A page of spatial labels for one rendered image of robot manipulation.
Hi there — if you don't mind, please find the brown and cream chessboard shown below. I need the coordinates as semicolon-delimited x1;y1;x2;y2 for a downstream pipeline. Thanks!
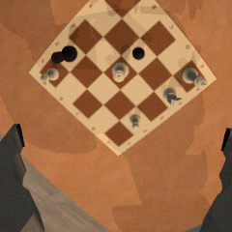
29;0;216;156

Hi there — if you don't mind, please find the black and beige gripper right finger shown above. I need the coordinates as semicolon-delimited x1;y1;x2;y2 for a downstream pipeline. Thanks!
199;128;232;232

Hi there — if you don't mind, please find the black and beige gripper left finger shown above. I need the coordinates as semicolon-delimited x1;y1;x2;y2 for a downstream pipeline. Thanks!
0;124;44;232

